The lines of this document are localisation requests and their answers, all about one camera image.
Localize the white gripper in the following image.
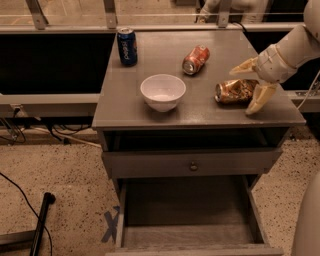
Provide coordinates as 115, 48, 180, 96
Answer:
229, 44, 297, 115

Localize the orange gold can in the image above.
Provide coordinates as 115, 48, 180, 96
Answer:
215, 79, 259, 104

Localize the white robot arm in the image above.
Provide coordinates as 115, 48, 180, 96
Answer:
230, 0, 320, 256

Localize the red soda can lying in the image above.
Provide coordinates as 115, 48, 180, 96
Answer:
182, 45, 210, 75

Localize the round metal drawer knob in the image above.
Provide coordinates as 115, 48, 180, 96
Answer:
189, 162, 198, 172

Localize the grey wooden drawer cabinet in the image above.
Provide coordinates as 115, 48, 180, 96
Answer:
91, 29, 306, 256

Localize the grey top drawer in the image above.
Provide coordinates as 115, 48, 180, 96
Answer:
102, 128, 281, 179

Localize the blue pepsi can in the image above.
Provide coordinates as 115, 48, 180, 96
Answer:
117, 27, 138, 66

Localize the grey open middle drawer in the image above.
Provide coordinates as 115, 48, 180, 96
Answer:
106, 176, 283, 256

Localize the white plastic bowl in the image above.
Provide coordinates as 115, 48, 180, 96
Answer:
140, 74, 186, 112

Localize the black metal stand leg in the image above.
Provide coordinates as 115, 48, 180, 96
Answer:
0, 192, 56, 256

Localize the white cable at right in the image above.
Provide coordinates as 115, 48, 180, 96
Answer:
295, 68, 320, 111

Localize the grey metal railing frame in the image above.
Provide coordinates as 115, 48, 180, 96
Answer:
0, 0, 320, 120

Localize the bundle of black cables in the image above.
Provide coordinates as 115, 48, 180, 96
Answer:
0, 108, 93, 146

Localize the black floor cable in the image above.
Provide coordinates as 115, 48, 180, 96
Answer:
0, 171, 55, 256

